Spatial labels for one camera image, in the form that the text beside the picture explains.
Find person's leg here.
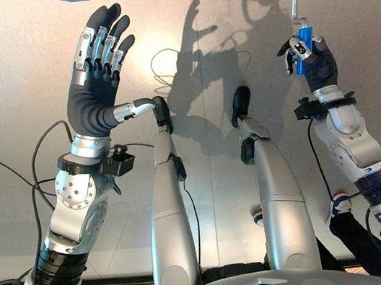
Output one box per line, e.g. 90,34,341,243
326,207,381,285

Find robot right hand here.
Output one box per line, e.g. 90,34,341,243
274,29,347,110

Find person's shoe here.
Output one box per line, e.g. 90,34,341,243
249,204,267,230
325,190,355,224

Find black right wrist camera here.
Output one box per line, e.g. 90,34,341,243
292,96,314,121

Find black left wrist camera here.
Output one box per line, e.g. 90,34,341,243
95,141,138,180

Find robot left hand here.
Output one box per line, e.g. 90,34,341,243
46,0,165,167

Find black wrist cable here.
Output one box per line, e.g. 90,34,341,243
304,112,355,208

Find robot left leg silver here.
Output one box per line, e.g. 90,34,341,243
123,93,205,285

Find robot right leg silver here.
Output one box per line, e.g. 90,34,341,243
225,77,323,282

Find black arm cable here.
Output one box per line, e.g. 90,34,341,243
0,118,102,285

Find thin looped floor cable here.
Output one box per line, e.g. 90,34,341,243
147,45,187,95

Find robot leg silver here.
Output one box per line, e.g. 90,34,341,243
123,93,205,285
225,77,323,282

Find blue bed crank handle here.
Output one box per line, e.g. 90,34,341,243
286,17,321,77

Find black leg cable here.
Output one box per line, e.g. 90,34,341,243
180,177,208,273

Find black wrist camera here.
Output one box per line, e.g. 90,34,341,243
292,96,314,121
95,141,138,180

